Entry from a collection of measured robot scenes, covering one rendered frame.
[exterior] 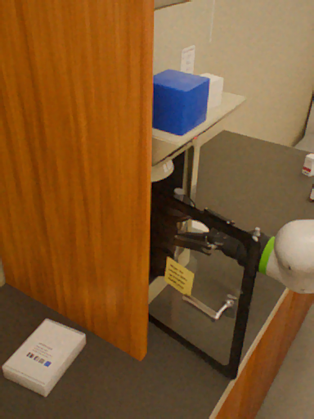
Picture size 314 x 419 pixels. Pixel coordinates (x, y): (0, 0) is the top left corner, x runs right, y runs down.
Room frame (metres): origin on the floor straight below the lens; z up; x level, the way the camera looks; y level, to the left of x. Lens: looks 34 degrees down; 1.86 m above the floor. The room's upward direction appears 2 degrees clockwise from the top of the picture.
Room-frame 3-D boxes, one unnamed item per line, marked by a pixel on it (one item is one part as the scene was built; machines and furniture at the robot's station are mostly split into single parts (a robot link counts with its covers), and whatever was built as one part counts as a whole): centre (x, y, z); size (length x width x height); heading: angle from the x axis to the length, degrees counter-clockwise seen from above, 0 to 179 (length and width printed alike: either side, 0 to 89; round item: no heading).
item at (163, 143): (0.93, -0.07, 1.46); 0.32 x 0.11 x 0.10; 148
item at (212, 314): (0.65, -0.10, 1.20); 0.10 x 0.05 x 0.03; 50
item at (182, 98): (0.86, -0.02, 1.56); 0.10 x 0.10 x 0.09; 58
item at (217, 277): (0.72, -0.07, 1.19); 0.30 x 0.01 x 0.40; 50
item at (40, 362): (0.70, 0.26, 0.96); 0.16 x 0.12 x 0.04; 156
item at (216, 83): (0.97, -0.10, 1.54); 0.05 x 0.05 x 0.06; 45
